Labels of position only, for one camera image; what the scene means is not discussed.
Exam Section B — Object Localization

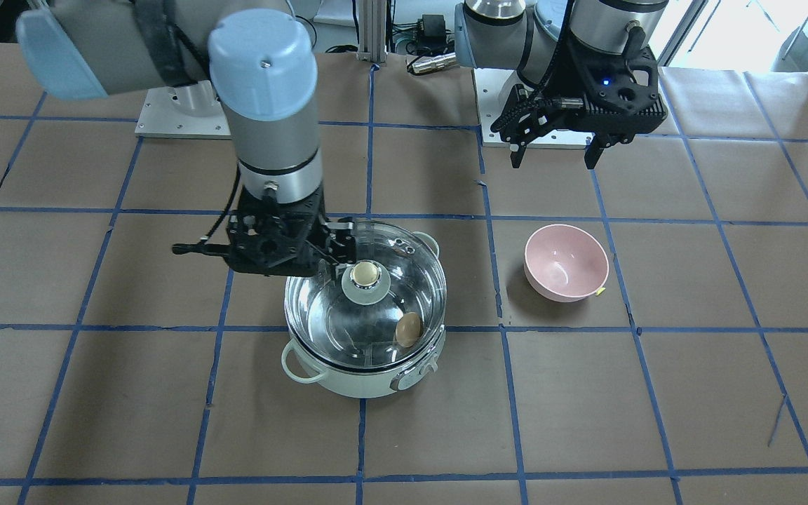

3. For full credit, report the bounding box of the silver metal cylinder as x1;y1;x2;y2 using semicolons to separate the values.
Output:
406;53;459;76

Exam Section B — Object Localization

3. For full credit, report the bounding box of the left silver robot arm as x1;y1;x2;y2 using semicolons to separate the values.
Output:
453;1;668;170

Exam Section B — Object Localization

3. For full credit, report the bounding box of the pale green electric pot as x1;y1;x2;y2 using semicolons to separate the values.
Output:
280;221;447;398

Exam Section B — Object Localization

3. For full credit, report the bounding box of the aluminium frame post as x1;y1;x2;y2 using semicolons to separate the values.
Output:
355;1;390;66

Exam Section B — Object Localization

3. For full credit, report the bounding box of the glass pot lid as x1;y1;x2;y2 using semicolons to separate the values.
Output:
285;221;447;372

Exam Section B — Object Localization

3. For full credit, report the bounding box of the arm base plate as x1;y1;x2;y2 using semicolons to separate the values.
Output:
473;67;587;149
135;80;230;140

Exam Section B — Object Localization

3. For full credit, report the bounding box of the black power adapter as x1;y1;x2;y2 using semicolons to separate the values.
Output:
417;14;447;44

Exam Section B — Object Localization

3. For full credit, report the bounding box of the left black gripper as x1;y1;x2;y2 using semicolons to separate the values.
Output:
491;43;668;170

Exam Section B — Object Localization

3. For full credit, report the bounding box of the pink bowl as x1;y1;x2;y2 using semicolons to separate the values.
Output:
523;224;610;303

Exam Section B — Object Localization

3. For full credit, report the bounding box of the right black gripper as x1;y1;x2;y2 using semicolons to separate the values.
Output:
225;191;357;278

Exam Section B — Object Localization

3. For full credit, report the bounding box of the brown egg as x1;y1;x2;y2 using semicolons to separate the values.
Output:
394;312;423;349

